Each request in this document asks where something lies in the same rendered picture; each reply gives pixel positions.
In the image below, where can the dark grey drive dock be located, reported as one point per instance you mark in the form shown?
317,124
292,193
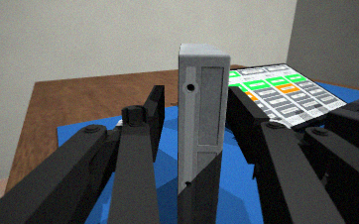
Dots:
344,122

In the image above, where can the status display screen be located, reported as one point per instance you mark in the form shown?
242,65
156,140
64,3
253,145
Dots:
285,95

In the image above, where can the blue flat mat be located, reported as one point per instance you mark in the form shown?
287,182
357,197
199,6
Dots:
238,199

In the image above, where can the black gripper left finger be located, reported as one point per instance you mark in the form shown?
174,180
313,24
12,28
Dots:
59,190

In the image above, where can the grey hard drive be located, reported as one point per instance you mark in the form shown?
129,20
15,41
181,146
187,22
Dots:
203,89

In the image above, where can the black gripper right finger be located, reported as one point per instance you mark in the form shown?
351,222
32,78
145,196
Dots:
285,163

